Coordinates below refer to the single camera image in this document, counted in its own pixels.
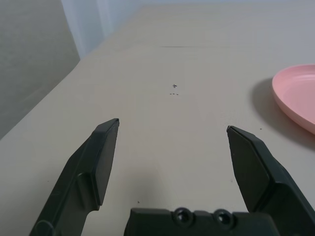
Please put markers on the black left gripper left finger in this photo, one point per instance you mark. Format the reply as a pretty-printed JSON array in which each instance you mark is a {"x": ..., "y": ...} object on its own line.
[{"x": 86, "y": 172}]

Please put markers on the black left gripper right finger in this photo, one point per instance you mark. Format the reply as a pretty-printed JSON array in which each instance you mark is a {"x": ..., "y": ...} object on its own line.
[{"x": 261, "y": 172}]

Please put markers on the pink plastic plate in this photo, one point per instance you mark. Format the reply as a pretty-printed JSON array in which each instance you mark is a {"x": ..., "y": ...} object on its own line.
[{"x": 297, "y": 93}]

